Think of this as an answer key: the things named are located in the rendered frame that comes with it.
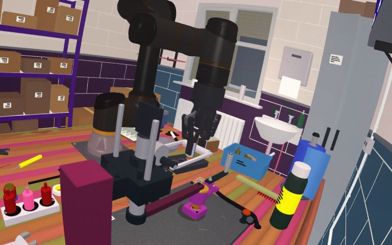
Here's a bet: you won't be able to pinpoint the blue bin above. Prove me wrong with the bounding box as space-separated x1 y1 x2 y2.
220 142 274 182

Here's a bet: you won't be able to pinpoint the grey paper towel dispenser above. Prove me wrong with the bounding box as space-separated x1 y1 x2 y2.
278 45 314 100

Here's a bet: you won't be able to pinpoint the yellow screwdriver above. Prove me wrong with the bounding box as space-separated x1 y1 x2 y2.
9 154 43 172

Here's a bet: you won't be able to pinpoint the grey guide rod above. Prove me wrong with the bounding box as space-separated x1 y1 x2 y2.
143 119 160 181
113 104 125 158

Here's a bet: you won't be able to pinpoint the red drain pipe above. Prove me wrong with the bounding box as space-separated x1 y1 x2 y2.
265 142 283 176

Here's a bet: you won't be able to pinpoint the maroon box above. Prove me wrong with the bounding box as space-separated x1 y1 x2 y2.
59 159 114 245

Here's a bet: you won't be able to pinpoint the black rod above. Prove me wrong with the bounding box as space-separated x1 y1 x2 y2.
28 174 61 185

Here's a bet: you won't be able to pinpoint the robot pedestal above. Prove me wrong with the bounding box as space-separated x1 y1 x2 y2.
71 132 124 161

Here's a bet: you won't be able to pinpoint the white window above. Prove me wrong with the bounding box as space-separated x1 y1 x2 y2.
173 3 279 110

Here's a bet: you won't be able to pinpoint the black valve lever grey handle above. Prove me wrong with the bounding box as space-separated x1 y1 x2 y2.
204 152 234 185

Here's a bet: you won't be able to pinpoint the grey centre post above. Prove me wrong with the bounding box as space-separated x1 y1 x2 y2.
125 134 154 226

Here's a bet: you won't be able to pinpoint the red cartridge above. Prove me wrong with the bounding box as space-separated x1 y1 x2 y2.
3 188 18 215
40 182 53 206

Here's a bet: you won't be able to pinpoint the white cartridge tray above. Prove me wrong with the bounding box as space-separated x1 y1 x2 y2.
0 195 61 228

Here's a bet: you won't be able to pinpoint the small brown box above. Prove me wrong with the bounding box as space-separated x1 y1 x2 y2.
205 137 221 153

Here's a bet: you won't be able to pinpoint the dark grey mat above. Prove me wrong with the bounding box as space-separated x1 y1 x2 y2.
110 183 255 245

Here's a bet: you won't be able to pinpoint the white wall socket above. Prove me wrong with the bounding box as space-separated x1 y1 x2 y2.
362 137 375 155

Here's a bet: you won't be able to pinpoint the green soap bottle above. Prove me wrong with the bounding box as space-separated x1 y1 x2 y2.
296 110 307 129

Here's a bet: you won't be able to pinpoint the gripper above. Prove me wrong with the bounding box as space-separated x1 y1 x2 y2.
181 81 228 158

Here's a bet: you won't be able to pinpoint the purple shelf unit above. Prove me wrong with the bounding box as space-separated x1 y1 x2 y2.
0 0 90 130

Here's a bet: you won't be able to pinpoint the grey wall cabinet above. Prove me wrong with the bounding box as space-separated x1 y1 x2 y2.
367 0 392 63

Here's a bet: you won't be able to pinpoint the white keyboard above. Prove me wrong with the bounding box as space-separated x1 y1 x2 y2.
120 125 139 142

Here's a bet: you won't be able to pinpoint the dark green yellow bottle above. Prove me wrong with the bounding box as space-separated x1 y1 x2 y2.
269 161 312 231

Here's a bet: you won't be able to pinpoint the red wall rail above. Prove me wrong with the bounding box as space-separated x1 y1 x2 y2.
159 50 186 68

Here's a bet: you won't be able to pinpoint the grey locker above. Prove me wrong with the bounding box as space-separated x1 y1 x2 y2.
301 11 390 245

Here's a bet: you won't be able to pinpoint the white sink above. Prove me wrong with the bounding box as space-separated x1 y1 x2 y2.
254 114 300 145

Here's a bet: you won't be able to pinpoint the black tray white frame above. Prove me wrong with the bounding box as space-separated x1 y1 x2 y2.
168 139 214 175

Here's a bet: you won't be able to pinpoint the black test rig base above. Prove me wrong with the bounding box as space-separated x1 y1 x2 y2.
100 149 174 207

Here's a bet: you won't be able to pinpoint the maroon bar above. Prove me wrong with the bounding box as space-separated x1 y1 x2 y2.
145 183 205 217

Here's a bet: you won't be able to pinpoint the green brush red bristles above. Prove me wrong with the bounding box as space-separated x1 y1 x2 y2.
235 174 281 204

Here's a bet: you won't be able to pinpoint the white black cartridge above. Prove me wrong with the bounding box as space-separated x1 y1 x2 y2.
185 140 197 159

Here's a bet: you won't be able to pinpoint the white radiator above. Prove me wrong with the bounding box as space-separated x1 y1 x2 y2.
174 97 246 151

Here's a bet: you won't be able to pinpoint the black clamp lever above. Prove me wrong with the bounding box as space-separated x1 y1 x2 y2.
158 156 179 168

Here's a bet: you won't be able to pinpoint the blue paper roll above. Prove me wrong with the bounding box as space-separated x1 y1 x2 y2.
288 132 332 202

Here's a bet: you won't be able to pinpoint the pink cartridge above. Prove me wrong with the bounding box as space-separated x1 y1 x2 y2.
22 186 35 212

